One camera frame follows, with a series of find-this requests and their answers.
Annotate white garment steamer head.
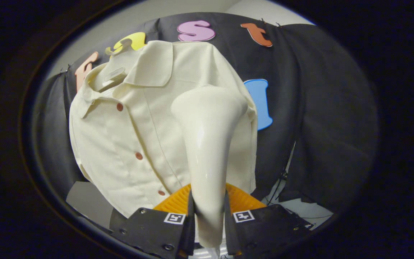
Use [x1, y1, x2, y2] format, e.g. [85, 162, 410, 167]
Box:
[171, 86, 249, 249]

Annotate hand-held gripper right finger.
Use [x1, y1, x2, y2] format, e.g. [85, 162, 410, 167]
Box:
[224, 183, 314, 257]

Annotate grey drawer cabinet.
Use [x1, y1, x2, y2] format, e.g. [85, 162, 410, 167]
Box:
[66, 181, 115, 230]

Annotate black cables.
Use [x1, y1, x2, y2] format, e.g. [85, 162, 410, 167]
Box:
[264, 168, 289, 206]

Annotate cream button shirt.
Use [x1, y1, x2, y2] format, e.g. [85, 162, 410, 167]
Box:
[69, 40, 258, 218]

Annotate black backdrop cloth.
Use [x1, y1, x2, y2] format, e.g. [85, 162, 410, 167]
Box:
[31, 13, 378, 216]

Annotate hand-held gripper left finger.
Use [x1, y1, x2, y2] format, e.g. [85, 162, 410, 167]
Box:
[110, 183, 196, 259]

